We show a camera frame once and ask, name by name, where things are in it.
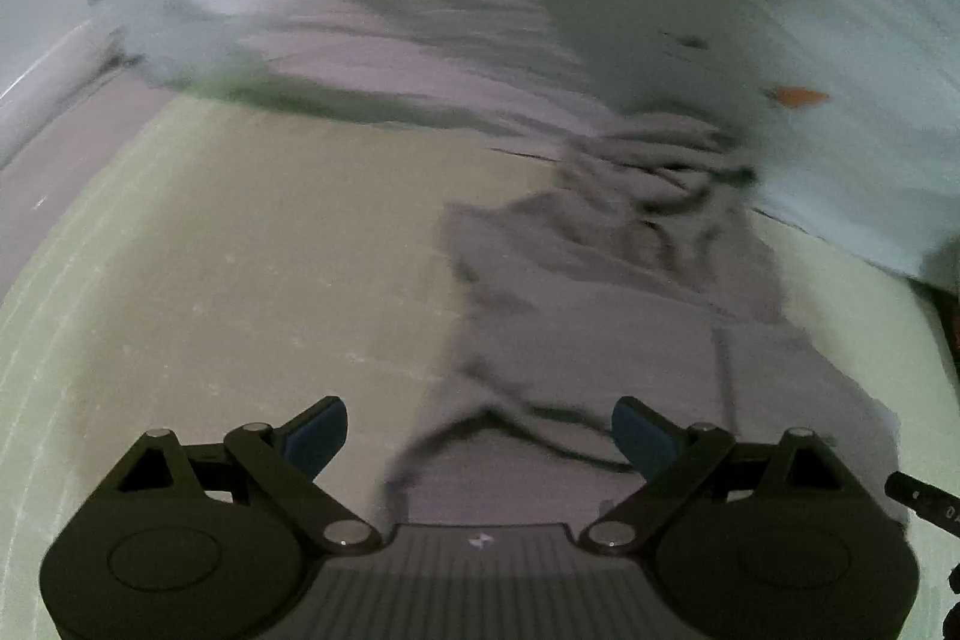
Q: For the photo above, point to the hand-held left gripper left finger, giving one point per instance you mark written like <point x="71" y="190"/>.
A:
<point x="319" y="436"/>

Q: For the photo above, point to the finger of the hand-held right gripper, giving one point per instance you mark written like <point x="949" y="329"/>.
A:
<point x="926" y="499"/>

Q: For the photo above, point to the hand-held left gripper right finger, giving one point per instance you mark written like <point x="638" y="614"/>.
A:
<point x="641" y="436"/>

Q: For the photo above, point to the grey hoodie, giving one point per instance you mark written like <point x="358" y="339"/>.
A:
<point x="600" y="340"/>

